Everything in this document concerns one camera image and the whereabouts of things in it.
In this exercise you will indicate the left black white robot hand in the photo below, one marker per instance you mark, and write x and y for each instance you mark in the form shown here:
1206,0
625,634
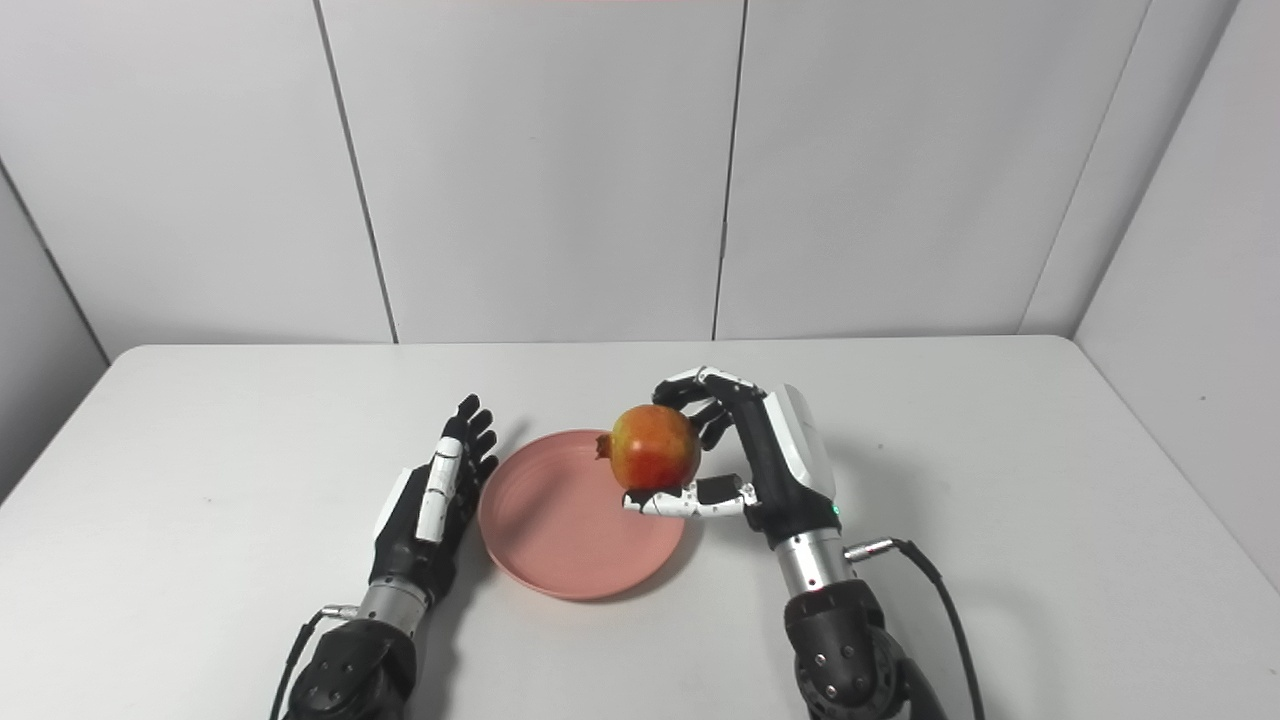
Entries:
410,545

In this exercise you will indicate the red yellow pomegranate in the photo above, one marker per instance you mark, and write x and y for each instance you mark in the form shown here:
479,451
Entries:
655,450

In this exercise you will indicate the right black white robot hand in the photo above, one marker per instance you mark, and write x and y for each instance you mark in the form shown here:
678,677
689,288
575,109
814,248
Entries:
785,450

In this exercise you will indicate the pink plate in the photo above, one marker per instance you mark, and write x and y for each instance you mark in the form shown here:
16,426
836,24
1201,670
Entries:
560,530

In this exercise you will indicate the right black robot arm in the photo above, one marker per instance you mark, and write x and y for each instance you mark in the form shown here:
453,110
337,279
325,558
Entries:
840,640

